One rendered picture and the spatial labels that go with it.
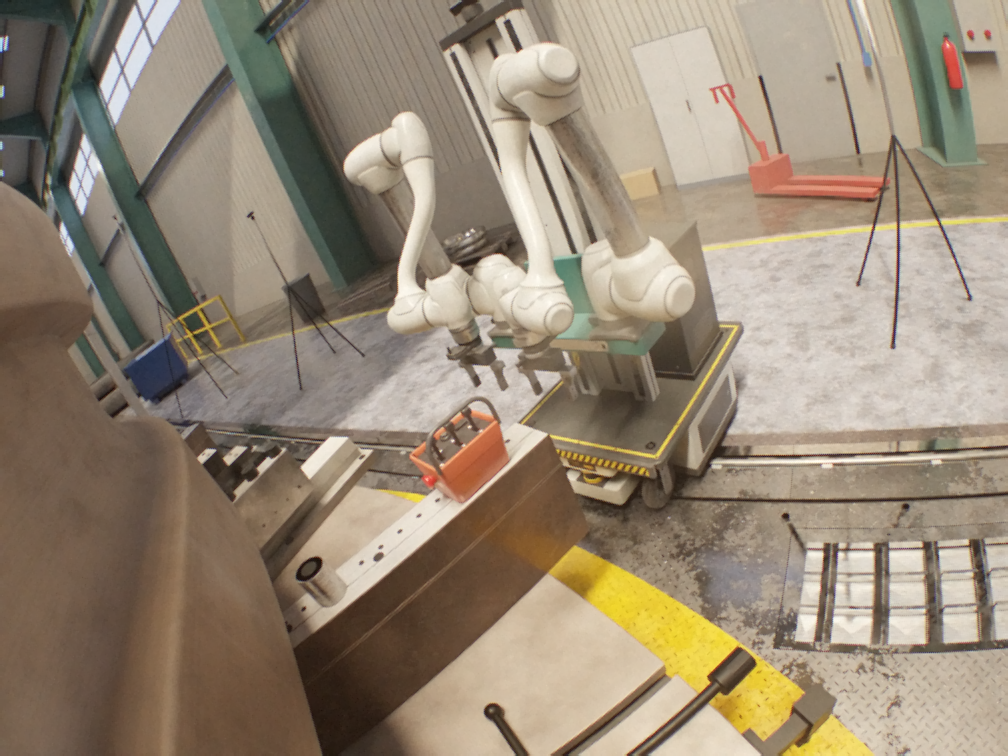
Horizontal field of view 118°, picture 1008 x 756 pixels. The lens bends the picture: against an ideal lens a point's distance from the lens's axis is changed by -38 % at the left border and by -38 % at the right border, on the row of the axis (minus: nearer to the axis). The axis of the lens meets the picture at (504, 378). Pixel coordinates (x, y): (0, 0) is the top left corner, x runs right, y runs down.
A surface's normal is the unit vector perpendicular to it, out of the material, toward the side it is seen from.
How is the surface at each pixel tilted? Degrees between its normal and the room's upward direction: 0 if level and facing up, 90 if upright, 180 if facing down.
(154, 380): 90
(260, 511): 90
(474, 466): 97
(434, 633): 90
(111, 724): 31
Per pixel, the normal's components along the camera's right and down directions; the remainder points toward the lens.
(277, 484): 0.82, -0.07
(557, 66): 0.33, 0.22
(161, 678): -0.37, -0.82
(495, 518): 0.60, 0.15
